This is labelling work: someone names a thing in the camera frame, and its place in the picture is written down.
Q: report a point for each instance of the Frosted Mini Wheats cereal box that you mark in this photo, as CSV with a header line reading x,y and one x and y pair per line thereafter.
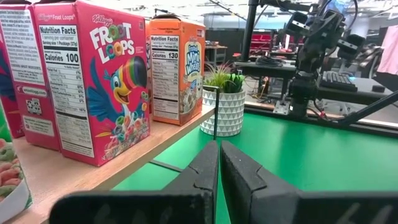
x,y
177,71

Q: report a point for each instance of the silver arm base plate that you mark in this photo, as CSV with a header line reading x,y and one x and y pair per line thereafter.
x,y
281,108

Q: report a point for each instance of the pink hanging cloth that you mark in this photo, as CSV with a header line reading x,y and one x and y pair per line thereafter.
x,y
388,49

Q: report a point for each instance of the Apple Jacks cereal box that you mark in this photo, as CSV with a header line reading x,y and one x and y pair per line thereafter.
x,y
11,174

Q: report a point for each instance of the wooden shelf with black frame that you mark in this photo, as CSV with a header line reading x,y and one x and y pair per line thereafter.
x,y
93,168

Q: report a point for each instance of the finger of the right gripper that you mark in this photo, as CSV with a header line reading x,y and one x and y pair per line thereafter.
x,y
351,46
297,22

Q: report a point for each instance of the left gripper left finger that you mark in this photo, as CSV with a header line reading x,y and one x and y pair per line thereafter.
x,y
140,207

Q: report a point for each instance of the white geometric pot with succulent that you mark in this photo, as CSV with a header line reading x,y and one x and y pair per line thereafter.
x,y
224,109

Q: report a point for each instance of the black computer desk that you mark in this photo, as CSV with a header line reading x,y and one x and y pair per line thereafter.
x,y
342,90

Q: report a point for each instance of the green table mat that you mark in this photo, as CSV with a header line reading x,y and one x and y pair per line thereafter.
x,y
295,155

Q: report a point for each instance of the Froot Loops cereal box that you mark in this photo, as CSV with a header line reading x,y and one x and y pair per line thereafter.
x,y
28,77
105,87
7,102

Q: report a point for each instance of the black keyboard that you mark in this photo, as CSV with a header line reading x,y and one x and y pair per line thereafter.
x,y
338,81

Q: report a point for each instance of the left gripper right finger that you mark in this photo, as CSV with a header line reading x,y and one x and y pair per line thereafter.
x,y
311,208

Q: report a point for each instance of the black round puck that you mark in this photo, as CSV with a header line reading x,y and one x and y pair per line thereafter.
x,y
378,88

